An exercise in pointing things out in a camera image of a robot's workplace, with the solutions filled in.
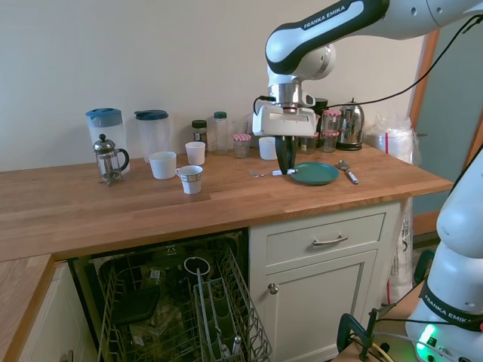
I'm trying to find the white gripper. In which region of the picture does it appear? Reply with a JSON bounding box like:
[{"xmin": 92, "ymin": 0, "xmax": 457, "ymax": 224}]
[{"xmin": 251, "ymin": 103, "xmax": 318, "ymax": 176}]

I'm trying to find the white-handled metal fork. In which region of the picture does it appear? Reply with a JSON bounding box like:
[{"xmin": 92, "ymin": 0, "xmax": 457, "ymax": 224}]
[{"xmin": 248, "ymin": 168, "xmax": 299, "ymax": 178}]

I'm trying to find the white round ceramic cup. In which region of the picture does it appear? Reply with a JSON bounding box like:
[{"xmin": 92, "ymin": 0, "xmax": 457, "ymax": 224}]
[{"xmin": 258, "ymin": 137, "xmax": 278, "ymax": 161}]

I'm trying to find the glass jar red checkered lid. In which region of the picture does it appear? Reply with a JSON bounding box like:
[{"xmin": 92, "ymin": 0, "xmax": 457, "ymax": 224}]
[
  {"xmin": 321, "ymin": 130, "xmax": 340, "ymax": 153},
  {"xmin": 300, "ymin": 132, "xmax": 320, "ymax": 155}
]

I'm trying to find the teal plastic plate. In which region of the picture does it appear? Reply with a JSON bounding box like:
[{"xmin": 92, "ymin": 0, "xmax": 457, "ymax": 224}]
[{"xmin": 289, "ymin": 161, "xmax": 340, "ymax": 187}]

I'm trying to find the small jar red checkered lid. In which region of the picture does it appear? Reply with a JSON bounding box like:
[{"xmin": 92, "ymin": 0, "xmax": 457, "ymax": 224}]
[{"xmin": 232, "ymin": 133, "xmax": 252, "ymax": 158}]

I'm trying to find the large jar red checkered lid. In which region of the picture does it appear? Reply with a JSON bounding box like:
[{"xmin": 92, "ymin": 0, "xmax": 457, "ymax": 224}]
[{"xmin": 321, "ymin": 109, "xmax": 343, "ymax": 133}]

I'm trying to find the clear bottle green lid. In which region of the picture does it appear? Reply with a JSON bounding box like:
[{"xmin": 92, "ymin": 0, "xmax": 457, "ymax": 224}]
[{"xmin": 213, "ymin": 111, "xmax": 229, "ymax": 155}]

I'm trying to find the stainless steel electric kettle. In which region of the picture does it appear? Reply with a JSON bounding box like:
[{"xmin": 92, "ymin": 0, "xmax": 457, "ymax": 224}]
[{"xmin": 335, "ymin": 98, "xmax": 366, "ymax": 152}]

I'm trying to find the spice jar black lid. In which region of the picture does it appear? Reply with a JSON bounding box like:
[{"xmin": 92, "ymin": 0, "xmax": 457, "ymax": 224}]
[{"xmin": 191, "ymin": 119, "xmax": 208, "ymax": 152}]

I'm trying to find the plain white paper cup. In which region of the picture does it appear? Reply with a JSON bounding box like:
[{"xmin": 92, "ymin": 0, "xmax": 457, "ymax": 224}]
[{"xmin": 184, "ymin": 141, "xmax": 206, "ymax": 166}]

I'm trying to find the small patterned paper cup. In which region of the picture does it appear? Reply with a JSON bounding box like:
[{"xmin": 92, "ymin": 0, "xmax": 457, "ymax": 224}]
[{"xmin": 174, "ymin": 164, "xmax": 204, "ymax": 195}]

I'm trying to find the plastic-wrapped stack of plates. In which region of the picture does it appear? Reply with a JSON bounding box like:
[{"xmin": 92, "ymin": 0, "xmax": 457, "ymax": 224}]
[{"xmin": 364, "ymin": 111, "xmax": 423, "ymax": 166}]

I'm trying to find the white ceramic mug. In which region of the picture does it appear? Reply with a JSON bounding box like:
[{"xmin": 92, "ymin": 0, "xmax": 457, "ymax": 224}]
[{"xmin": 148, "ymin": 151, "xmax": 178, "ymax": 181}]

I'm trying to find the clear pitcher dark spout lid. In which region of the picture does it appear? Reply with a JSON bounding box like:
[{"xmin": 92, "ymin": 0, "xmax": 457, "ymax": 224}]
[{"xmin": 134, "ymin": 109, "xmax": 171, "ymax": 164}]

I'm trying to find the white-rimmed cup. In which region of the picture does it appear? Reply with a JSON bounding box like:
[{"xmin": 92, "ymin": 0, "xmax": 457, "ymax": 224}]
[{"xmin": 183, "ymin": 256, "xmax": 211, "ymax": 275}]

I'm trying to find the white plastic sack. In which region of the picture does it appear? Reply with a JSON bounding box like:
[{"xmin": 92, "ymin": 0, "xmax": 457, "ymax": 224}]
[{"xmin": 388, "ymin": 198, "xmax": 416, "ymax": 306}]

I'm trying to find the dark green C-clamp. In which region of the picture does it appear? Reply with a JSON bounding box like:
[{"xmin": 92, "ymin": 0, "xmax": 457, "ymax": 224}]
[
  {"xmin": 413, "ymin": 248, "xmax": 435, "ymax": 288},
  {"xmin": 338, "ymin": 307, "xmax": 393, "ymax": 361}
]

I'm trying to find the glass French press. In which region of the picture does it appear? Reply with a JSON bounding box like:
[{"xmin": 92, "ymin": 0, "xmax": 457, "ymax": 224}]
[{"xmin": 93, "ymin": 133, "xmax": 131, "ymax": 188}]

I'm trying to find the tall pitcher blue lid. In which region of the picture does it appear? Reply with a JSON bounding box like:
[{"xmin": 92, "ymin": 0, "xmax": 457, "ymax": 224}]
[{"xmin": 85, "ymin": 108, "xmax": 125, "ymax": 174}]

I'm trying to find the grey cutlery basket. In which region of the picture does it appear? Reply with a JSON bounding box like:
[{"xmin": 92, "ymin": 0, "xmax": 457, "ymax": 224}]
[{"xmin": 192, "ymin": 278, "xmax": 251, "ymax": 362}]

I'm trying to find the black plastic tray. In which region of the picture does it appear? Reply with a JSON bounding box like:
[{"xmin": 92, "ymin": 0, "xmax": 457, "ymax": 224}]
[{"xmin": 111, "ymin": 286, "xmax": 162, "ymax": 326}]

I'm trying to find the white-handled metal spoon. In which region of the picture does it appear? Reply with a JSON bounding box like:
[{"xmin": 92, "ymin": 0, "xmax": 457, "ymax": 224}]
[{"xmin": 337, "ymin": 159, "xmax": 360, "ymax": 186}]

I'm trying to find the curved metal drawer handle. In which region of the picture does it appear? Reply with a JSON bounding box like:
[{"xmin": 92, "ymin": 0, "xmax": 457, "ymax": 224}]
[{"xmin": 312, "ymin": 235, "xmax": 349, "ymax": 247}]

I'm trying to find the orange wooden door frame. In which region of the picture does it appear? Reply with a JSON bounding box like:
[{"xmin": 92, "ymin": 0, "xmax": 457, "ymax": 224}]
[{"xmin": 409, "ymin": 29, "xmax": 441, "ymax": 237}]

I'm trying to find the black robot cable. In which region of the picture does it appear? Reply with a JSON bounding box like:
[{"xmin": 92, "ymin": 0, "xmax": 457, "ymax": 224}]
[{"xmin": 253, "ymin": 13, "xmax": 483, "ymax": 114}]

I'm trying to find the grey wire dishwasher rack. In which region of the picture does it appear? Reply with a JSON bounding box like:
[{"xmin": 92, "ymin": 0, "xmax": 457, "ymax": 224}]
[{"xmin": 96, "ymin": 241, "xmax": 273, "ymax": 362}]

